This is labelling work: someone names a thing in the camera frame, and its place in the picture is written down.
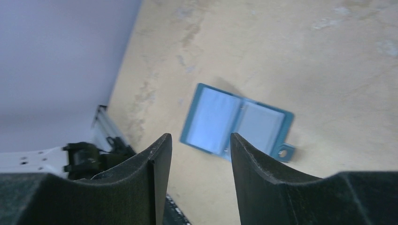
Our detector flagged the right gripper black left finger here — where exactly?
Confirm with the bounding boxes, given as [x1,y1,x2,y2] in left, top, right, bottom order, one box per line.
[0,133,172,225]

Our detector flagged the blue card holder wallet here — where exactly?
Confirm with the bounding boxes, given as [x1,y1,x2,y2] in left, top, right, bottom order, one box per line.
[179,83,295,162]

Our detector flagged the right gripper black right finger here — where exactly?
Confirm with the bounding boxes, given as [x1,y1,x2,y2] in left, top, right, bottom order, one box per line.
[230,133,398,225]

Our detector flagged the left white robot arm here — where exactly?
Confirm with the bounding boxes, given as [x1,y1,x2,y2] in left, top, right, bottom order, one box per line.
[0,138,135,180]

